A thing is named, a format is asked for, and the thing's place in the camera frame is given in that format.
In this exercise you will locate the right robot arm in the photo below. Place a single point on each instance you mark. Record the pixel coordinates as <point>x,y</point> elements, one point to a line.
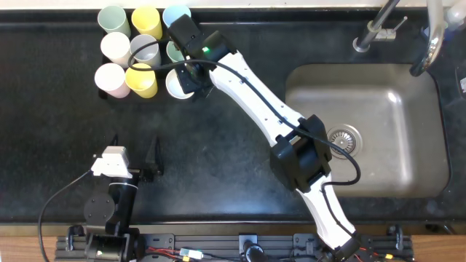
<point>255,94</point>

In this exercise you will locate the blue soap bottle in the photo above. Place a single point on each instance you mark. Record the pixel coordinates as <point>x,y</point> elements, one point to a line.
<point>457,14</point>

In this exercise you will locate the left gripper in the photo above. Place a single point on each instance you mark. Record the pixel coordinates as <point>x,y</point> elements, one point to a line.
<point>143,174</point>

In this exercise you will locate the grey cup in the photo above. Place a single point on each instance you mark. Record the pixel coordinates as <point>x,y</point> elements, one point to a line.
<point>145,49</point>

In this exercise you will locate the pale teal cup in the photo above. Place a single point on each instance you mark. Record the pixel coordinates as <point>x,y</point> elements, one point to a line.
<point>173,54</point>

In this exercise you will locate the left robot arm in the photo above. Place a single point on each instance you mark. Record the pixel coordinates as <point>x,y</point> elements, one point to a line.
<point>122,203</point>

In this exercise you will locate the white cup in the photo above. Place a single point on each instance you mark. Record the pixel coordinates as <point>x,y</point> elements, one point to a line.
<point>174,89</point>
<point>115,47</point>

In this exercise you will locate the mounting rail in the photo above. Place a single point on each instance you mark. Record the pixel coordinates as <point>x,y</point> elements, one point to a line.
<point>218,244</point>

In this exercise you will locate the steel tap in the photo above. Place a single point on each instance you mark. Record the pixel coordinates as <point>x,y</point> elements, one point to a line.
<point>375,25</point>

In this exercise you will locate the yellow cup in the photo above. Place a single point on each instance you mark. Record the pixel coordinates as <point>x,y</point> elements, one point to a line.
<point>145,20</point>
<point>140,82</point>

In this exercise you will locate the steel sink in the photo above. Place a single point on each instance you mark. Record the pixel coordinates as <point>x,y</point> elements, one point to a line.
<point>400,127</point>

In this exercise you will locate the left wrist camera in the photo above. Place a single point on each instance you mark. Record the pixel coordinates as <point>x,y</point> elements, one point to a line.
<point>113,162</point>

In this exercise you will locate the black tray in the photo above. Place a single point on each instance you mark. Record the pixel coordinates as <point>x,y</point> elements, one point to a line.
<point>162,87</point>

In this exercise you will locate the pink cup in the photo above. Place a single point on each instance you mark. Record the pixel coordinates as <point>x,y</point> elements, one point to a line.
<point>111,80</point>

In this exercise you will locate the green cup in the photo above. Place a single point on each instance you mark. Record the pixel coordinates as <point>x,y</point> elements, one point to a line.
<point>113,20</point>

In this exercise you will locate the blue cup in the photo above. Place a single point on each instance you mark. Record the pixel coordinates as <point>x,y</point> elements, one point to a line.
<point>174,12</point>

